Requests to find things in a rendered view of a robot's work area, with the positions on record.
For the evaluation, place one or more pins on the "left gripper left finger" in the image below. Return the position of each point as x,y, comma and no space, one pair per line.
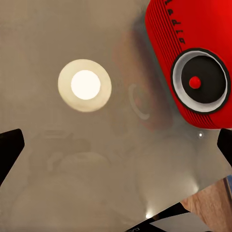
11,145

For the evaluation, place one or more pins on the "coffee table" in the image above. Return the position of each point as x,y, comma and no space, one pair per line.
106,147

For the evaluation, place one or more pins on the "radio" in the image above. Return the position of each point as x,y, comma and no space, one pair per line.
192,40

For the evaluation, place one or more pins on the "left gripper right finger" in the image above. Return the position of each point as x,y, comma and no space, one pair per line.
224,143

